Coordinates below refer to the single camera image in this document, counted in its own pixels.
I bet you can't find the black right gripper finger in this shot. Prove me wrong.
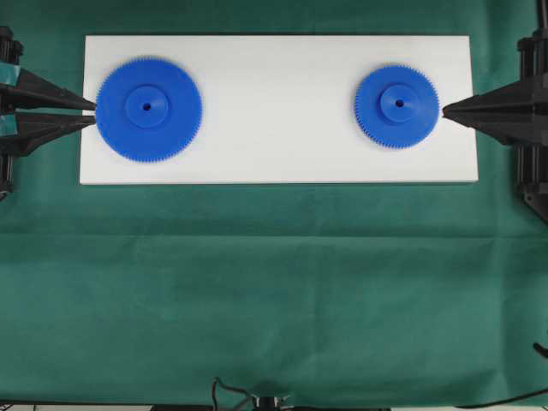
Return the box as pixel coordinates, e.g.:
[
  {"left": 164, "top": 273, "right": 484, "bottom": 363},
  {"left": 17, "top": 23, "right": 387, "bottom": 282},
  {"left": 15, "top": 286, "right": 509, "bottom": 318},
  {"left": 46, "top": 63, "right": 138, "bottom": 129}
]
[{"left": 443, "top": 77, "right": 547, "bottom": 146}]

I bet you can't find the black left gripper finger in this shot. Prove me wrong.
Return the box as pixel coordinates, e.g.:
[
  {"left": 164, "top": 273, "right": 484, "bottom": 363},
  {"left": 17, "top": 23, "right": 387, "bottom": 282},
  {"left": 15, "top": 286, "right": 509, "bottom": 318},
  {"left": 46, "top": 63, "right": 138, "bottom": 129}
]
[
  {"left": 1, "top": 112, "right": 96, "bottom": 157},
  {"left": 1, "top": 67, "right": 96, "bottom": 110}
]

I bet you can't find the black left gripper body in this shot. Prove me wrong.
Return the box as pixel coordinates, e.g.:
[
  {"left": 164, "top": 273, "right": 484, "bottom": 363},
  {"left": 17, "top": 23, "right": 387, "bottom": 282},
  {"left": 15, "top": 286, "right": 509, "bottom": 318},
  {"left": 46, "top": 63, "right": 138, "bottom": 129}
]
[{"left": 0, "top": 27, "right": 24, "bottom": 86}]

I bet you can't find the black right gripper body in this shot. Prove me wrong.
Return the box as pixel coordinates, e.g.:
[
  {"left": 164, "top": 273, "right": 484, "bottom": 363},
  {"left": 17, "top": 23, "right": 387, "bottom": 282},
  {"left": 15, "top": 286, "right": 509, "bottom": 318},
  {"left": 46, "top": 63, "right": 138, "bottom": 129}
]
[{"left": 517, "top": 28, "right": 547, "bottom": 88}]

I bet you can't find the small blue gear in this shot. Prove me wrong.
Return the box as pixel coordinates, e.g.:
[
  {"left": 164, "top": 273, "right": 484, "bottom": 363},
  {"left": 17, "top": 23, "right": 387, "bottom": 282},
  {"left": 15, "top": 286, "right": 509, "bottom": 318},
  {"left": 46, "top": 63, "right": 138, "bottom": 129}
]
[{"left": 354, "top": 64, "right": 440, "bottom": 149}]

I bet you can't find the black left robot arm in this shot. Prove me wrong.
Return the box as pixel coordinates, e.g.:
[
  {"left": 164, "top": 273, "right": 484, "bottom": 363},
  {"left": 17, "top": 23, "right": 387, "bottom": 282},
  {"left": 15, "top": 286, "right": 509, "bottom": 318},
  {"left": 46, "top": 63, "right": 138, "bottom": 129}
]
[{"left": 1, "top": 27, "right": 96, "bottom": 199}]

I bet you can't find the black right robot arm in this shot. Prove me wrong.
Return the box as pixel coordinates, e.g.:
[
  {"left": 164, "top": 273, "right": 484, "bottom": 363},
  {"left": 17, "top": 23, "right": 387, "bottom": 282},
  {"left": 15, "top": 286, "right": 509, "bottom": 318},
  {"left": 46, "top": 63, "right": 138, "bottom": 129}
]
[{"left": 443, "top": 28, "right": 547, "bottom": 220}]

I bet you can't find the large blue gear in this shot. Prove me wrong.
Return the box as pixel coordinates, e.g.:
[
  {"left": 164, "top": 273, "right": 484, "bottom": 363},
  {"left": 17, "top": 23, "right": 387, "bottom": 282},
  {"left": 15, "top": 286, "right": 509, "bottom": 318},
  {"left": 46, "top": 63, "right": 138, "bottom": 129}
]
[{"left": 95, "top": 57, "right": 203, "bottom": 163}]

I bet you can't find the white rectangular board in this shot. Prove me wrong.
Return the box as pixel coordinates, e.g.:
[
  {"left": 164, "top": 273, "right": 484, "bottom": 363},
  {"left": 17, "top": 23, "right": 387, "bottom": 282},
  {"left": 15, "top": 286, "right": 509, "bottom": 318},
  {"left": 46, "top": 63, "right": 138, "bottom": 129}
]
[{"left": 80, "top": 35, "right": 479, "bottom": 185}]

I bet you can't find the black cable bottom centre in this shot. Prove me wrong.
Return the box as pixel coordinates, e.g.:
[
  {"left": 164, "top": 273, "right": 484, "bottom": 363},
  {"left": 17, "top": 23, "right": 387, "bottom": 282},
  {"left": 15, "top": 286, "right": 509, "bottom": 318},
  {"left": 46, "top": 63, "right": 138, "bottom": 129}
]
[{"left": 211, "top": 376, "right": 258, "bottom": 406}]

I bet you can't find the black camera stand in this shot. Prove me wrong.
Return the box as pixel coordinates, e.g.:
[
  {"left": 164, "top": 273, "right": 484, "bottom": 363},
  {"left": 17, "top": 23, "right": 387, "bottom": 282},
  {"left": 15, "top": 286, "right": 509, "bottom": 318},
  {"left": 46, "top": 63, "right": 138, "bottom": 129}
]
[{"left": 232, "top": 394, "right": 295, "bottom": 411}]

